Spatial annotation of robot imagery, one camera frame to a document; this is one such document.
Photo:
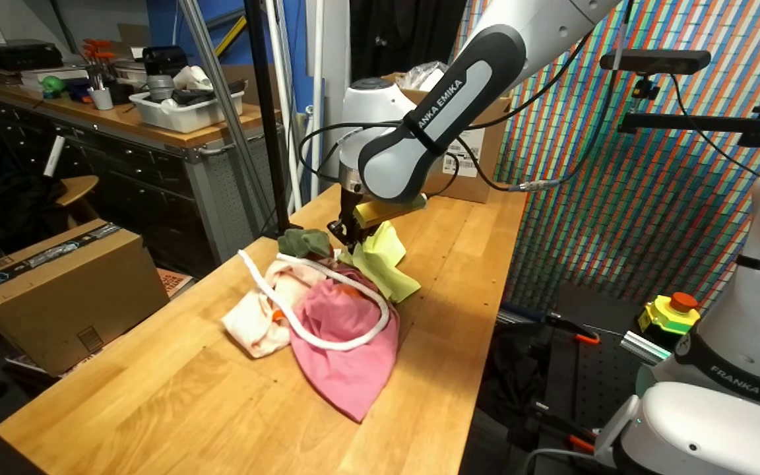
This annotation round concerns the round wooden stool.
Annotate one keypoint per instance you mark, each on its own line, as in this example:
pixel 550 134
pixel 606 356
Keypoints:
pixel 75 198

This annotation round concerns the black vertical pole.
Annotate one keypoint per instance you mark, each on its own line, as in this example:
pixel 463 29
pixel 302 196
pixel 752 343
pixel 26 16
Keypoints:
pixel 267 113

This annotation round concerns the black camera on mount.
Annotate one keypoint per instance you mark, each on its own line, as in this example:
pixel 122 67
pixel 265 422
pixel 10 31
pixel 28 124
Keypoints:
pixel 654 62

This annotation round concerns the yellow-green cloth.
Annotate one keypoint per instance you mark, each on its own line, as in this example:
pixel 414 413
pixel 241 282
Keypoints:
pixel 378 260

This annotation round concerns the cream pink cloth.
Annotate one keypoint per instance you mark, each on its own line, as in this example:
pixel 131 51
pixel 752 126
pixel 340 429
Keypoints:
pixel 258 322

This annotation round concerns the plush tomato with leaves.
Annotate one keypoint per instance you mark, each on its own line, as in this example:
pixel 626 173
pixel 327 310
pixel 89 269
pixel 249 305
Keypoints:
pixel 306 243

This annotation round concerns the yellow emergency stop button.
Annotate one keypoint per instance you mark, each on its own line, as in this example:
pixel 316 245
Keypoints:
pixel 675 315

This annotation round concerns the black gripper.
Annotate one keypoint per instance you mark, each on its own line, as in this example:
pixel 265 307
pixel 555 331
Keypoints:
pixel 352 225

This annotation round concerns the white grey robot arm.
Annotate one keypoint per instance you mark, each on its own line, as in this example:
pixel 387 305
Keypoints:
pixel 393 140

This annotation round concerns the wooden workbench with drawers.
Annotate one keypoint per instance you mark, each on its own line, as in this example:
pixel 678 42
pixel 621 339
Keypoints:
pixel 195 196

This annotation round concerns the pink t-shirt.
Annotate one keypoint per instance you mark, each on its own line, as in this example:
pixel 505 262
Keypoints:
pixel 346 378

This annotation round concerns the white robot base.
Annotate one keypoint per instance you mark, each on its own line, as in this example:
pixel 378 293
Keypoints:
pixel 704 410

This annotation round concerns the white plastic tray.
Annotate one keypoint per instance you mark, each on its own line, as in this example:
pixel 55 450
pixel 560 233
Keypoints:
pixel 168 113

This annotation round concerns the cardboard box on floor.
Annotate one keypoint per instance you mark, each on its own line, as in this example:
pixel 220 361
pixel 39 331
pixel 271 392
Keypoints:
pixel 73 293

